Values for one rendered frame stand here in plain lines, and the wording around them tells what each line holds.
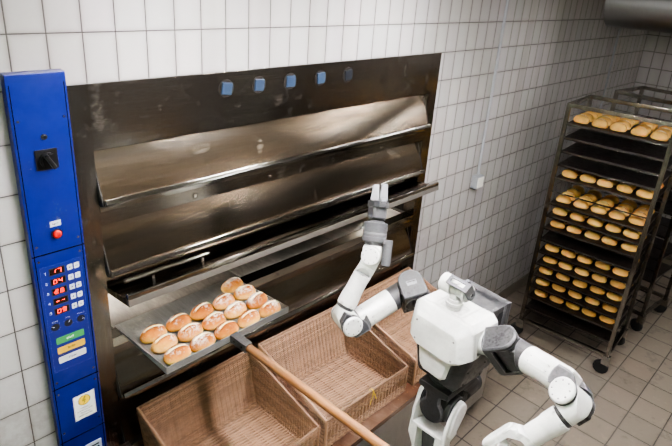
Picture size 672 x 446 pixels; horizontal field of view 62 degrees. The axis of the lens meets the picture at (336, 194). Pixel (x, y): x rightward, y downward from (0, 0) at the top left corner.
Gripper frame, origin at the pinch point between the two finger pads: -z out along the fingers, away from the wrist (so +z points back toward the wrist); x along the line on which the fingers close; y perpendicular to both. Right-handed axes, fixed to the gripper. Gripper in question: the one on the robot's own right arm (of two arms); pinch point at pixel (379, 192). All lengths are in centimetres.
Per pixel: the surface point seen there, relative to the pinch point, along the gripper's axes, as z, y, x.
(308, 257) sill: 33, 11, -69
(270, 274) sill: 41, 30, -56
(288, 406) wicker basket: 95, 17, -43
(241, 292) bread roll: 46, 43, -34
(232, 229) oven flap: 21, 50, -32
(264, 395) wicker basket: 95, 26, -56
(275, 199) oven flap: 7, 33, -43
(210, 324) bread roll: 56, 54, -17
